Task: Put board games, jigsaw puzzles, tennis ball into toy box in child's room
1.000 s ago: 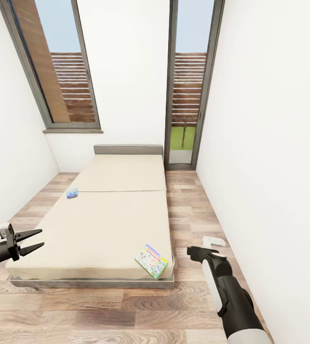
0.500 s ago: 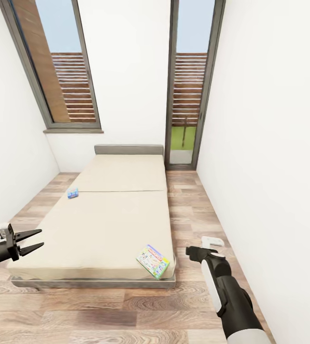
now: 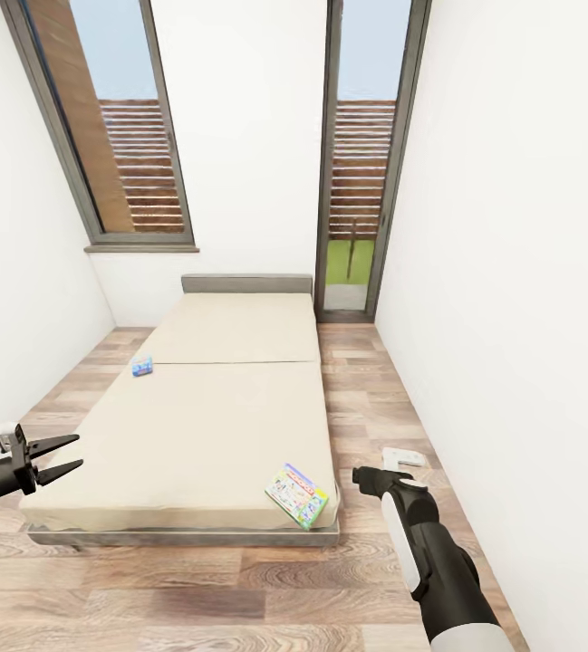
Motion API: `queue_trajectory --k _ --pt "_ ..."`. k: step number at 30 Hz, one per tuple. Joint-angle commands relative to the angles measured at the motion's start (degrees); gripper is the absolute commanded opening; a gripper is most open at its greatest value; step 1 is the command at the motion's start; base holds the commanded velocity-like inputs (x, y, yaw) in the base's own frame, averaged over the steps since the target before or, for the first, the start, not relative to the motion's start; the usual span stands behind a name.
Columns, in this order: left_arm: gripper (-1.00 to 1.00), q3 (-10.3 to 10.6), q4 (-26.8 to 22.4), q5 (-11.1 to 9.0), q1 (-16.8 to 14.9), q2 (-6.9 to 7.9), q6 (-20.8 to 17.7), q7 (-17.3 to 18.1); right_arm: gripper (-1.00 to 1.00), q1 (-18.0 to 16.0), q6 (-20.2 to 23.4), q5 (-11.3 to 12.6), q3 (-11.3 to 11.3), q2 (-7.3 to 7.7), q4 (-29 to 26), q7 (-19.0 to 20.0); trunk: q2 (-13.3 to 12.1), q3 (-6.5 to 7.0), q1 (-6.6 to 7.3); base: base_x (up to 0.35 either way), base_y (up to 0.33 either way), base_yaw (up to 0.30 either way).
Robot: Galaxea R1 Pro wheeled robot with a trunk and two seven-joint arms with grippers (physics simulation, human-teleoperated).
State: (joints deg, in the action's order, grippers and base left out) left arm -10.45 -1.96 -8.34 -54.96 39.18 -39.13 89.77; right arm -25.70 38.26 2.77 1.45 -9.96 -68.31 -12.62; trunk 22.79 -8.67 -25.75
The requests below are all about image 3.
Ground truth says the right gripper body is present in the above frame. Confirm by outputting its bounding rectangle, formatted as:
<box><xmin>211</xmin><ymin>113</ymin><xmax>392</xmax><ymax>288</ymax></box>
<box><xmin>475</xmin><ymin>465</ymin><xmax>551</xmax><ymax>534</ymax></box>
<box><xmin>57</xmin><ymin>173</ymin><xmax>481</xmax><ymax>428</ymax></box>
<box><xmin>359</xmin><ymin>466</ymin><xmax>413</xmax><ymax>499</ymax></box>

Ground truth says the board game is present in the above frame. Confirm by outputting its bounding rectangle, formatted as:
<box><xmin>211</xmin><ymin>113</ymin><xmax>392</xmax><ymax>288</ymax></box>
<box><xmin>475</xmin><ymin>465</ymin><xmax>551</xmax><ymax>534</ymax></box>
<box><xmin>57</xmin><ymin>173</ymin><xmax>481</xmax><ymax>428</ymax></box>
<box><xmin>265</xmin><ymin>465</ymin><xmax>329</xmax><ymax>532</ymax></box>
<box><xmin>132</xmin><ymin>355</ymin><xmax>153</xmax><ymax>376</ymax></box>

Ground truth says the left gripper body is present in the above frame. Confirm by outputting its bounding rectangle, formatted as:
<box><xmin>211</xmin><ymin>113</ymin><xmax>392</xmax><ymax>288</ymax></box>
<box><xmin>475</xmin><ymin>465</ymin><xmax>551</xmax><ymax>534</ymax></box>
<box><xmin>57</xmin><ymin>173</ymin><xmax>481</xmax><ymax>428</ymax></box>
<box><xmin>0</xmin><ymin>443</ymin><xmax>36</xmax><ymax>497</ymax></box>

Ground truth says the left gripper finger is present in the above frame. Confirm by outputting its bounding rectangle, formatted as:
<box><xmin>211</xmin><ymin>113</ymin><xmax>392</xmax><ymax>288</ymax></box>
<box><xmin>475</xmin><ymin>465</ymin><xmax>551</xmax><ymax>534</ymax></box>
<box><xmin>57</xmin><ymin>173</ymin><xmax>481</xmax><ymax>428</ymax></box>
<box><xmin>33</xmin><ymin>459</ymin><xmax>82</xmax><ymax>486</ymax></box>
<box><xmin>24</xmin><ymin>434</ymin><xmax>80</xmax><ymax>469</ymax></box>

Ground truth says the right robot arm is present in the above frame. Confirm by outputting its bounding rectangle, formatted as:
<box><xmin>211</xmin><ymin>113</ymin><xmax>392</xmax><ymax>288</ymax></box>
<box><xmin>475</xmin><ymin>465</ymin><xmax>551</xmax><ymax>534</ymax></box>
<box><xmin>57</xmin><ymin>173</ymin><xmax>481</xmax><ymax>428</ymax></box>
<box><xmin>352</xmin><ymin>447</ymin><xmax>516</xmax><ymax>652</ymax></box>

